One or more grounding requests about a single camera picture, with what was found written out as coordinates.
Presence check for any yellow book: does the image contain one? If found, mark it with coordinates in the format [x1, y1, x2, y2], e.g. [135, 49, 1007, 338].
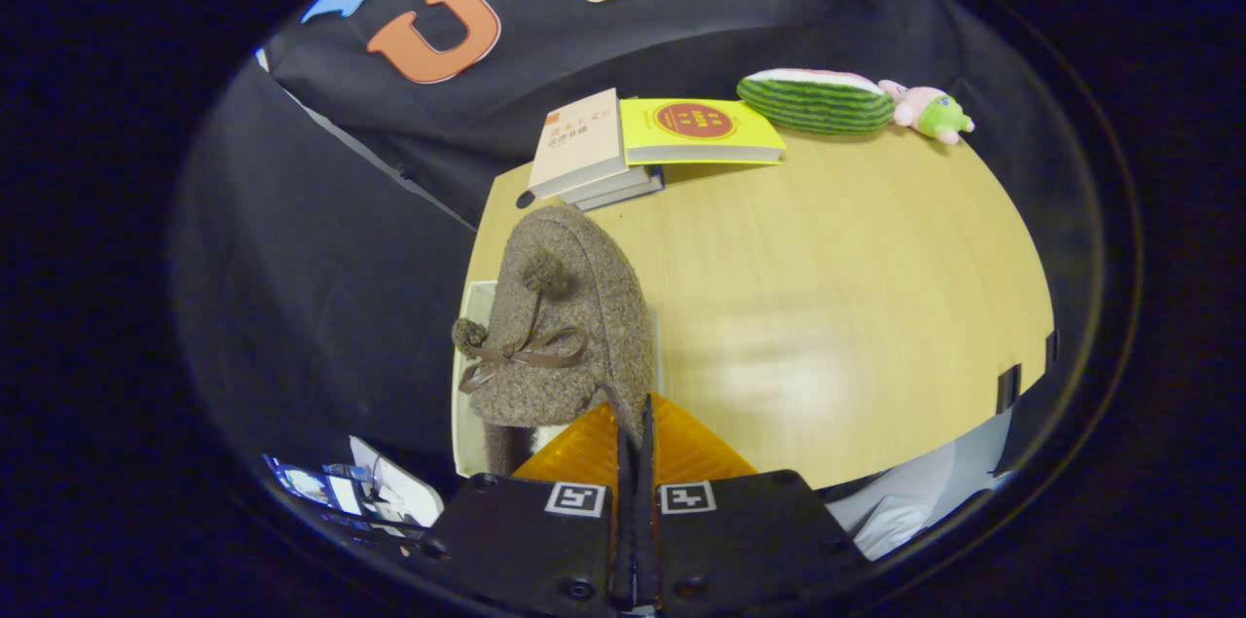
[620, 97, 788, 166]

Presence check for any watermelon slice plush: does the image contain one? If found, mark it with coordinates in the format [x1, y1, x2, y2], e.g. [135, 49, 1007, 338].
[736, 68, 897, 136]

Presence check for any brown fuzzy shoe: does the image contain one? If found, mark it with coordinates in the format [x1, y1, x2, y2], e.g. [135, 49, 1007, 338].
[451, 204, 655, 478]

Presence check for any grey book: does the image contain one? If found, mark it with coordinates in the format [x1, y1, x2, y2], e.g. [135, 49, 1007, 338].
[560, 165, 651, 205]
[574, 170, 665, 212]

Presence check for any beige book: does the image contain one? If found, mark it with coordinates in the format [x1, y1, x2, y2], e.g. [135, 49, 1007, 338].
[528, 88, 631, 200]

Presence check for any blue printed paper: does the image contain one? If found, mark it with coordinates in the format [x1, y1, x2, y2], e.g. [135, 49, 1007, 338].
[265, 453, 366, 514]

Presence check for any black backdrop cloth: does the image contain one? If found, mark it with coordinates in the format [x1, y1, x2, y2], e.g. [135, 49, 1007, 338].
[175, 0, 1091, 483]

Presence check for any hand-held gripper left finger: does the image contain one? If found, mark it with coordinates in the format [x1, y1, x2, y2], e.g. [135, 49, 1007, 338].
[423, 401, 634, 611]

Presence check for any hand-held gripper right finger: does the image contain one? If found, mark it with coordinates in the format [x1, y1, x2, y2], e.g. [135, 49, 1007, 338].
[638, 392, 867, 611]

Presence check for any pale fabric storage box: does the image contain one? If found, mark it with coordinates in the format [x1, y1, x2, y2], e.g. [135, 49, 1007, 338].
[451, 280, 663, 478]

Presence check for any pink and green plush toy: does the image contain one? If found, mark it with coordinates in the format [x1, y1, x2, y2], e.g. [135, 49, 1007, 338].
[878, 79, 976, 146]

